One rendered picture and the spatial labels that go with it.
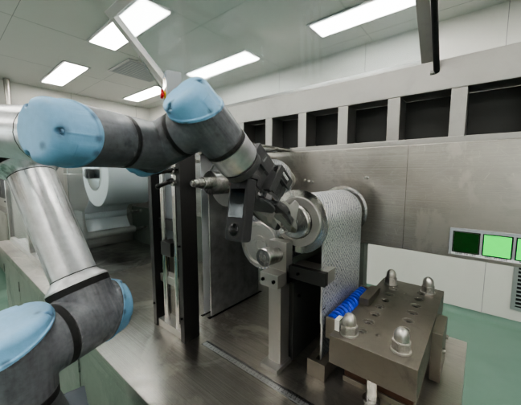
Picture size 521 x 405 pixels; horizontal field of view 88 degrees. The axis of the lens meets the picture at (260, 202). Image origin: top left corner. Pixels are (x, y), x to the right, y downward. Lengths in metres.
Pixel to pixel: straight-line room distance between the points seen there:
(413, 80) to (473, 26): 2.55
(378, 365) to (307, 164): 0.64
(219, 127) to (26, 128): 0.22
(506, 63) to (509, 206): 0.33
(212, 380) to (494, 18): 3.37
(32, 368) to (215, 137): 0.45
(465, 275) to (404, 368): 2.77
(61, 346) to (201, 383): 0.29
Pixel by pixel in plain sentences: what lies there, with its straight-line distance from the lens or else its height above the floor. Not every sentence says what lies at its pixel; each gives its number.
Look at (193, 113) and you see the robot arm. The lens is 0.40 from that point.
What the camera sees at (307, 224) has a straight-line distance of 0.59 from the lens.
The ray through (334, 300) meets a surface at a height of 1.05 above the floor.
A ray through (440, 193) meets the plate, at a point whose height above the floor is 1.31.
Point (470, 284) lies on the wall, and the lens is 3.36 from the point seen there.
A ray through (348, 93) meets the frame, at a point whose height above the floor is 1.61.
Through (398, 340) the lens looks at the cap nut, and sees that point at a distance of 0.61.
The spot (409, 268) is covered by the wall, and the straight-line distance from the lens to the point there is 3.39.
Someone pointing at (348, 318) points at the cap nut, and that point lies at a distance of 0.62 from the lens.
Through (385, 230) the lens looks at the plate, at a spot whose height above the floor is 1.19.
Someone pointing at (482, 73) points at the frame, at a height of 1.60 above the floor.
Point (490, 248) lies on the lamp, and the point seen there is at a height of 1.18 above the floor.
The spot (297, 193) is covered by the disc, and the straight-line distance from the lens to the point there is 0.62.
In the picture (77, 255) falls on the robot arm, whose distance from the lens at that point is 0.67.
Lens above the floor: 1.36
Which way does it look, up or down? 6 degrees down
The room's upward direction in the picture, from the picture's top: straight up
